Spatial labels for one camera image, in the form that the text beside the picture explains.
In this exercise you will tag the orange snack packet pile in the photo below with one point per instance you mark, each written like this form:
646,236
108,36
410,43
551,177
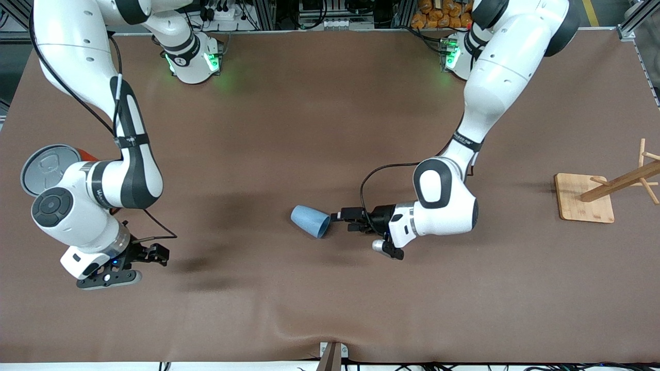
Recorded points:
438,15

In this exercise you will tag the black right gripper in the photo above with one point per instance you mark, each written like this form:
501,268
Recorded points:
138,253

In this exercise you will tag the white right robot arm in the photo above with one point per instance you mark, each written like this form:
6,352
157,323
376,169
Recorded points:
77,51

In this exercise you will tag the metal table clamp bracket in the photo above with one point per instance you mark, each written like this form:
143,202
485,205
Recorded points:
332,355

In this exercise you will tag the brown table cloth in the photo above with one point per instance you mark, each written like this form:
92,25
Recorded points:
309,129

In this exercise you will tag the orange can with grey lid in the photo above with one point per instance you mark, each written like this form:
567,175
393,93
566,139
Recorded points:
46,165

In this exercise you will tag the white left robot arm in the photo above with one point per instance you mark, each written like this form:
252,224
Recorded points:
505,67

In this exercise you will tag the blue plastic cup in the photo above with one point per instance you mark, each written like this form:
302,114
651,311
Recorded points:
309,220

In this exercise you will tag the white power strip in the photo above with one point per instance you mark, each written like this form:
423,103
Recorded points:
229,18

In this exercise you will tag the aluminium frame profile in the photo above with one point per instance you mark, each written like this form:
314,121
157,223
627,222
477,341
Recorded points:
637,18

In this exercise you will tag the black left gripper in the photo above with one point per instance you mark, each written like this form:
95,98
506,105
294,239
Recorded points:
382,215

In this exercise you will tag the wooden cup rack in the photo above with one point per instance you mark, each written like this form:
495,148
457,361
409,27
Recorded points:
582,201

